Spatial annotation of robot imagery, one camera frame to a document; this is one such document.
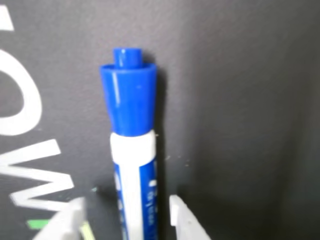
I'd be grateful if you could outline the blue Expo marker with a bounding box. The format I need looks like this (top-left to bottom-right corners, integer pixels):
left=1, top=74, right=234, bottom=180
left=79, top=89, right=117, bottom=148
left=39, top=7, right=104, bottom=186
left=99, top=46, right=159, bottom=240

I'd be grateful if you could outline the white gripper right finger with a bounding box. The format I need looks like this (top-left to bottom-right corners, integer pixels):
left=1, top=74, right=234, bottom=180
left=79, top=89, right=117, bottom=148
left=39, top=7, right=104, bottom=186
left=169, top=195, right=211, bottom=240

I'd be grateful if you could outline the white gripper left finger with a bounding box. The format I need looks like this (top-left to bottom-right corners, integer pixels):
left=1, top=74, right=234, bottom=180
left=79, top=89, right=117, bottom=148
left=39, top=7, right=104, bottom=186
left=32, top=196, right=86, bottom=240

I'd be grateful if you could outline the dark grey WOWROBO mat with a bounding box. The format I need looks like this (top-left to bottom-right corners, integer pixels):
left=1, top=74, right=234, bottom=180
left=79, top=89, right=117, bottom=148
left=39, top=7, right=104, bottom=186
left=0, top=0, right=320, bottom=240

